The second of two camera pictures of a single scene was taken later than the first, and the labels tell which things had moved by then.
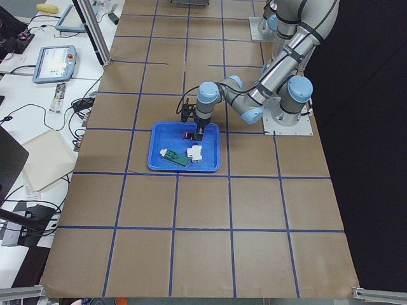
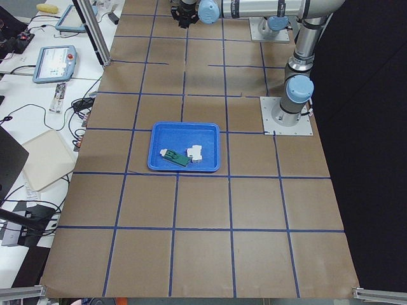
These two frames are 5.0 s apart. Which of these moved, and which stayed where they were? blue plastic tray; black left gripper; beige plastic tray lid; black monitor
Moved: black left gripper
Stayed: beige plastic tray lid; blue plastic tray; black monitor
